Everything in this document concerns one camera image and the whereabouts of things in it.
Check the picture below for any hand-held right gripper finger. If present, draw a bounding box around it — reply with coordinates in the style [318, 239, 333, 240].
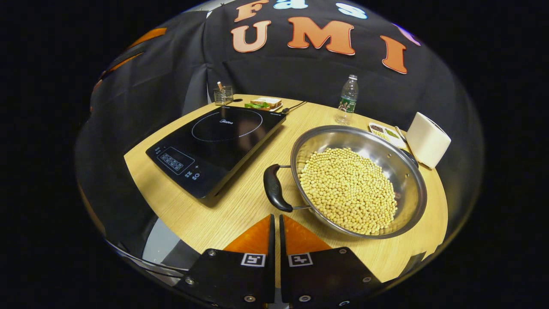
[279, 214, 382, 309]
[176, 214, 276, 307]

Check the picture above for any pile of yellow soybeans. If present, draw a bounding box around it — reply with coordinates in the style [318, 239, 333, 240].
[299, 147, 398, 235]

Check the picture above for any black induction cooktop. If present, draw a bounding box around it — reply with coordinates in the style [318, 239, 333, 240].
[146, 106, 287, 200]

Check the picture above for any steel pot with black handles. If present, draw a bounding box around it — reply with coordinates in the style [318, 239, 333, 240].
[263, 125, 428, 239]

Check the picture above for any sandwich with lettuce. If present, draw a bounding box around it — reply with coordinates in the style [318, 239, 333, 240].
[244, 97, 283, 110]

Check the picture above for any black backdrop cloth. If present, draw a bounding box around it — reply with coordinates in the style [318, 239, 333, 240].
[75, 0, 485, 258]

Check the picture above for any white divided dish of beans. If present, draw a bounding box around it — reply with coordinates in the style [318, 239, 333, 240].
[369, 122, 407, 149]

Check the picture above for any clear plastic water bottle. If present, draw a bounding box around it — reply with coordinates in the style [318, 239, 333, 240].
[335, 74, 359, 125]

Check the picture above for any white toaster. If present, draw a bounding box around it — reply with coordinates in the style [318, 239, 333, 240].
[405, 112, 452, 169]

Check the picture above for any wire utensil holder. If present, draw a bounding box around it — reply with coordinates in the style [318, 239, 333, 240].
[214, 82, 234, 106]

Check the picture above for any black power cable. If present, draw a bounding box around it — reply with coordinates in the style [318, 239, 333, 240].
[281, 101, 308, 114]

